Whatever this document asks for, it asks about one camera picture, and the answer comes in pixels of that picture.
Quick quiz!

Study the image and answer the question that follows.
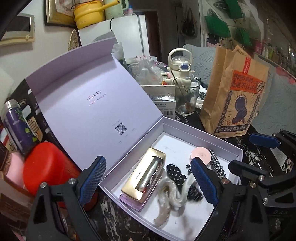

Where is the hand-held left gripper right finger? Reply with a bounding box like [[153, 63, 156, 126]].
[[191, 157, 270, 241]]

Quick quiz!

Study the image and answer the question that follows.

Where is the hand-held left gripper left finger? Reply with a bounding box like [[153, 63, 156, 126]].
[[26, 155, 107, 241]]

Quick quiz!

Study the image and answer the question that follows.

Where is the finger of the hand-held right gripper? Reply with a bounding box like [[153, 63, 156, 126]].
[[228, 160, 296, 197], [249, 129, 296, 163]]

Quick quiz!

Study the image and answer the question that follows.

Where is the white fluffy headband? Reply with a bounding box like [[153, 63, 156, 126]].
[[154, 173, 197, 227]]

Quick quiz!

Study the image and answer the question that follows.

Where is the purple cosmetic box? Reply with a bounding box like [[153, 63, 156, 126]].
[[118, 192, 148, 212]]

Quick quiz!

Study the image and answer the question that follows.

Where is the lavender gift box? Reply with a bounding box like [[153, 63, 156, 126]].
[[25, 37, 244, 241]]

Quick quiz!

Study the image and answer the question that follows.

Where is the black white gingham scrunchie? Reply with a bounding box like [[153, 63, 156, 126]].
[[186, 149, 227, 179]]

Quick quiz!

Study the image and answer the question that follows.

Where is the pink round compact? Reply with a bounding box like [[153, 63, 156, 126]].
[[190, 146, 212, 166]]

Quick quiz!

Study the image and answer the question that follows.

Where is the black polka-dot scrunchie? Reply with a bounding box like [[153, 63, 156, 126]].
[[166, 163, 204, 202]]

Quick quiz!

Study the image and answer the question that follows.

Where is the grey leaf-pattern chair cover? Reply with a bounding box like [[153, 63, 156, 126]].
[[252, 70, 296, 137], [183, 44, 218, 86]]

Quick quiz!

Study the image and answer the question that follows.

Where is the red round container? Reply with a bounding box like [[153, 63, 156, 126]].
[[23, 142, 97, 209]]

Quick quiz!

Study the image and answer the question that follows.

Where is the gold perfume box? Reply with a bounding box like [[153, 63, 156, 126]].
[[121, 147, 167, 204]]

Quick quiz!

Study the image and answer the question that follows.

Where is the brown printed paper bag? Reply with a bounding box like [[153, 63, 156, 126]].
[[199, 44, 270, 139]]

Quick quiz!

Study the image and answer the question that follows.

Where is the clear glass cup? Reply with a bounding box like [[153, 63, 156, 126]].
[[175, 81, 201, 116]]

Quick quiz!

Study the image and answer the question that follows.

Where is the pink box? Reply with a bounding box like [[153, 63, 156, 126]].
[[5, 153, 26, 183]]

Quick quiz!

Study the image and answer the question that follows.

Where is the black box with gold print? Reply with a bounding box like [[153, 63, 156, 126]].
[[14, 102, 53, 149]]

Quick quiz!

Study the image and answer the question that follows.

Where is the small white barcode box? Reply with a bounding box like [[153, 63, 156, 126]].
[[151, 95, 177, 120]]

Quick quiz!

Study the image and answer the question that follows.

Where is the row of cosmetic bottles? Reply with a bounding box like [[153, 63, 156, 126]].
[[254, 39, 296, 72]]

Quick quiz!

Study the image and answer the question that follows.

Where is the metal spoon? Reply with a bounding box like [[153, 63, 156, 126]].
[[173, 77, 192, 109]]

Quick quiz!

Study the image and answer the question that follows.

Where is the dark blue can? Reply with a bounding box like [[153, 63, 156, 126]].
[[1, 100, 38, 157]]

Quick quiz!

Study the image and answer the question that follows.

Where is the white cardboard box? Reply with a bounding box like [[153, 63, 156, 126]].
[[141, 85, 176, 98]]

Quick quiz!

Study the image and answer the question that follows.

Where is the small white plush charm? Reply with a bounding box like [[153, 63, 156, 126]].
[[163, 74, 192, 86]]

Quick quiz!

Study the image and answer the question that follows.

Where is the green hanging bag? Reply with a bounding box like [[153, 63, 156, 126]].
[[222, 0, 247, 19], [238, 28, 252, 45], [205, 16, 230, 39]]

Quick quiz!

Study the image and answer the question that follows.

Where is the cream water bottle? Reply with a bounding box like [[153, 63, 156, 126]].
[[165, 48, 196, 85]]

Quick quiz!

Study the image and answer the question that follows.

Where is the clear plastic bag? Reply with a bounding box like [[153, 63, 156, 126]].
[[128, 56, 169, 86]]

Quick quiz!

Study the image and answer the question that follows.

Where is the dark hanging bag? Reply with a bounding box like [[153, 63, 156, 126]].
[[181, 8, 197, 37]]

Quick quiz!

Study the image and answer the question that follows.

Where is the round woven mat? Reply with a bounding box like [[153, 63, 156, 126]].
[[68, 30, 80, 51]]

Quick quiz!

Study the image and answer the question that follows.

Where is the white refrigerator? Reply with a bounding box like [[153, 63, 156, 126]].
[[77, 14, 149, 58]]

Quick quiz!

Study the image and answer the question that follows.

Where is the yellow pot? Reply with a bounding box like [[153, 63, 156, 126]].
[[73, 1, 105, 29]]

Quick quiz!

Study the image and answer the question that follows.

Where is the framed picture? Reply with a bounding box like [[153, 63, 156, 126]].
[[44, 0, 78, 28]]

